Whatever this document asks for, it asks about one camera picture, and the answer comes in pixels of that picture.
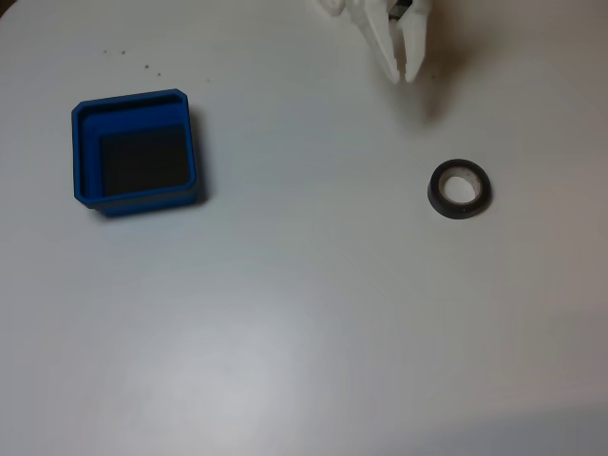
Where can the black tape roll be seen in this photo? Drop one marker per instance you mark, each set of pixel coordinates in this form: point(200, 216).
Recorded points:
point(434, 198)

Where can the blue plastic box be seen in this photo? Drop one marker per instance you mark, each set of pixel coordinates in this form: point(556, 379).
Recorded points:
point(84, 157)

